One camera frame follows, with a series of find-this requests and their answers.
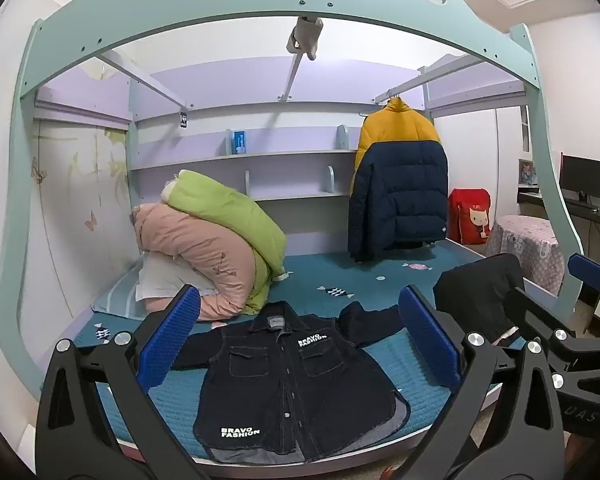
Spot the black garment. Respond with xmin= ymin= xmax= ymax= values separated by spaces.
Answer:
xmin=432 ymin=254 xmax=528 ymax=348

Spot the lilac wall shelf unit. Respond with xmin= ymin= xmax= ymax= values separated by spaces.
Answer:
xmin=130 ymin=125 xmax=362 ymax=202

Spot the light blue striped sheet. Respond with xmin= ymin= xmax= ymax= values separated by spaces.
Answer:
xmin=91 ymin=265 xmax=147 ymax=320

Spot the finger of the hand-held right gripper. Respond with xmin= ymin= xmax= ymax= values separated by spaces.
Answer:
xmin=504 ymin=287 xmax=600 ymax=377
xmin=567 ymin=254 xmax=600 ymax=306

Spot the dark denim jacket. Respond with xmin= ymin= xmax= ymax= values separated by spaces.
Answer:
xmin=172 ymin=300 xmax=413 ymax=463

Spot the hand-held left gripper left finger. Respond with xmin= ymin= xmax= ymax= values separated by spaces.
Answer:
xmin=35 ymin=285 xmax=211 ymax=480

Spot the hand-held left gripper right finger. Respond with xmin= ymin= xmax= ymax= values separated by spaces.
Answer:
xmin=385 ymin=285 xmax=566 ymax=480

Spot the green duvet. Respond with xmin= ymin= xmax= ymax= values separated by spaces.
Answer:
xmin=167 ymin=170 xmax=287 ymax=316

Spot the white pillow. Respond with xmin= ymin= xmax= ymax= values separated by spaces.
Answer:
xmin=135 ymin=252 xmax=216 ymax=307

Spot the pink duvet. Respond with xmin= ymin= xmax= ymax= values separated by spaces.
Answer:
xmin=130 ymin=203 xmax=261 ymax=322

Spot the black computer monitor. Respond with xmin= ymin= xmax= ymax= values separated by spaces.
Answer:
xmin=560 ymin=155 xmax=600 ymax=207

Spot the red cartoon bag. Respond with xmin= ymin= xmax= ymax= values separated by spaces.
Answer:
xmin=448 ymin=188 xmax=492 ymax=246

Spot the yellow and navy puffer jacket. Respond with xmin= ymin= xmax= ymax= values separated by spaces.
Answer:
xmin=347 ymin=96 xmax=449 ymax=263

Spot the teal quilted bed mat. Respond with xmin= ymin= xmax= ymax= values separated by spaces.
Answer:
xmin=75 ymin=250 xmax=527 ymax=463

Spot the table with patterned cloth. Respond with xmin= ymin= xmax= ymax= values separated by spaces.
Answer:
xmin=485 ymin=215 xmax=566 ymax=297

